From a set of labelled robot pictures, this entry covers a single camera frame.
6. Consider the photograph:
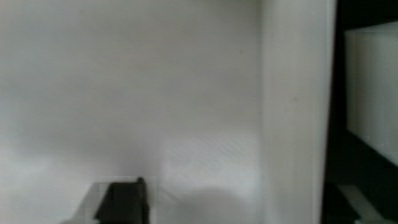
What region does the white square tabletop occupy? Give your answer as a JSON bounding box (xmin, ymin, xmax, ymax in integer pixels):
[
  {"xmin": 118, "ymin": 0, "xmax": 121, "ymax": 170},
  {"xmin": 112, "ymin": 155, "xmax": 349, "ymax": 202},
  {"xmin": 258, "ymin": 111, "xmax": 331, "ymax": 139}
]
[{"xmin": 0, "ymin": 0, "xmax": 336, "ymax": 224}]

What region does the white U-shaped obstacle fence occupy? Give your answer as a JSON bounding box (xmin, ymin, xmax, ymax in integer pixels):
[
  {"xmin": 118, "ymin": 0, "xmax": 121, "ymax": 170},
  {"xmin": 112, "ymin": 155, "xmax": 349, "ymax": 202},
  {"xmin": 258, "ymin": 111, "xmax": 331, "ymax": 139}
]
[{"xmin": 345, "ymin": 22, "xmax": 398, "ymax": 224}]

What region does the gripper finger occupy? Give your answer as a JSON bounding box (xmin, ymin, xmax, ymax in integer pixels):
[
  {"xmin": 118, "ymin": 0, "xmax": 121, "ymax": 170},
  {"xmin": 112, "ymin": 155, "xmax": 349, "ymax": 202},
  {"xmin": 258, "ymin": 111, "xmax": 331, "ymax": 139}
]
[{"xmin": 70, "ymin": 176, "xmax": 151, "ymax": 224}]

